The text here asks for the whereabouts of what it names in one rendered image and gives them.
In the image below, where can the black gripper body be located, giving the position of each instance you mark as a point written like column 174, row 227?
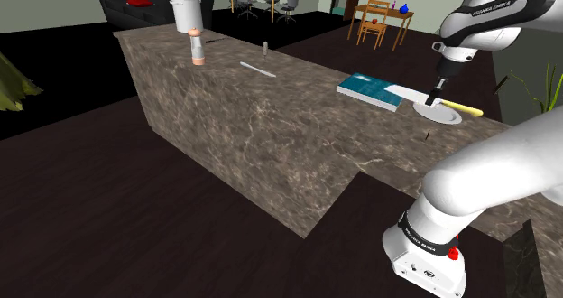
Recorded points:
column 447, row 70

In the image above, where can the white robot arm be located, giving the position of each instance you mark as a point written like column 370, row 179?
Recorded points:
column 479, row 178

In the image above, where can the white plate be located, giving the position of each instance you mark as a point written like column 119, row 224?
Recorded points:
column 442, row 114

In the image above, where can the brown wooden side table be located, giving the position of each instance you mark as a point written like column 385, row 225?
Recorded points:
column 402, row 17

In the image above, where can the teal book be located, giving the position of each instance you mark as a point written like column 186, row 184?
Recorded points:
column 367, row 90

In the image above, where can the brown wooden chair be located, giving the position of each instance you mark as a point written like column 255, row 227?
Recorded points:
column 374, row 24

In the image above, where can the green leafy plant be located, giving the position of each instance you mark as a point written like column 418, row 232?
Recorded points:
column 547, row 94

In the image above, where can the dark brown door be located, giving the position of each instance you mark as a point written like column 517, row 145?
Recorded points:
column 353, row 0

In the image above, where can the small grey shaker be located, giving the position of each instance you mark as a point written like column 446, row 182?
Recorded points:
column 265, row 49

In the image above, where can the white butter knife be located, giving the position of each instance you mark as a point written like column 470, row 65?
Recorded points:
column 257, row 69

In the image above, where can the dark robot stand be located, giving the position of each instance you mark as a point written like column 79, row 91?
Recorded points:
column 481, row 268

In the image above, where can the thin black pen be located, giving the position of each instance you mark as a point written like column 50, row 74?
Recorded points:
column 215, row 40

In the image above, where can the peach and clear pepper grinder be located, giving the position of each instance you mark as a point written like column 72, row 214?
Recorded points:
column 197, row 46

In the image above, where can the white bucket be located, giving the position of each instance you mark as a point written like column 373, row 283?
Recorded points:
column 187, row 13

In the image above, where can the black sofa with red cushion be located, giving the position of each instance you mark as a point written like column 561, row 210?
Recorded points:
column 116, row 4

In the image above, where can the yellow-green plant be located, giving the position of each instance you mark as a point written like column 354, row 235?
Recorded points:
column 13, row 90

